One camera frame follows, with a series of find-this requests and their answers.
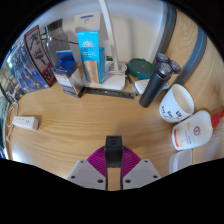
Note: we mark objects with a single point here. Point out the light blue carton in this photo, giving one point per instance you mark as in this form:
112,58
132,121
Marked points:
91,56

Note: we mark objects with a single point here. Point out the white cup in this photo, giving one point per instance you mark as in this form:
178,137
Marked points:
176,106

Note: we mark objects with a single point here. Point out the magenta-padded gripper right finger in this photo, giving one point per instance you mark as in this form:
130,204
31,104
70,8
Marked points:
143,172

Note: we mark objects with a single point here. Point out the white lotion bottle red cap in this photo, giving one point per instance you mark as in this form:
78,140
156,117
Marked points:
191,131

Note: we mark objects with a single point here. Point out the white power strip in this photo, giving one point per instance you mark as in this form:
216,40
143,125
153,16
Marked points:
26,122

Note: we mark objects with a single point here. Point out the blue robot model kit box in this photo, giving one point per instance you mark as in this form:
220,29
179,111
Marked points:
28,63

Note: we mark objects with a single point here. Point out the black electric shaver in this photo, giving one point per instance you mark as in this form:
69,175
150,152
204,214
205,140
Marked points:
153,86

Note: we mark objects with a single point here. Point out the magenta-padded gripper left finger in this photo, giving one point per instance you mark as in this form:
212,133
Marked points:
81,173

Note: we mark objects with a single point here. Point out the dark pen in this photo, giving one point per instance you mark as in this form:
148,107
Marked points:
132,87

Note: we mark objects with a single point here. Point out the white rectangular box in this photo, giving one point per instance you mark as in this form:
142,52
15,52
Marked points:
87,23

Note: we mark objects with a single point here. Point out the translucent plastic box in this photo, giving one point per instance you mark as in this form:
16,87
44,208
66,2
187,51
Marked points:
180,161

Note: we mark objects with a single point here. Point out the green round lid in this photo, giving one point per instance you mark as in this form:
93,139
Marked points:
140,68

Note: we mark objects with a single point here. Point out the black ruler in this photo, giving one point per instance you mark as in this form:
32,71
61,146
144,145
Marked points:
110,93

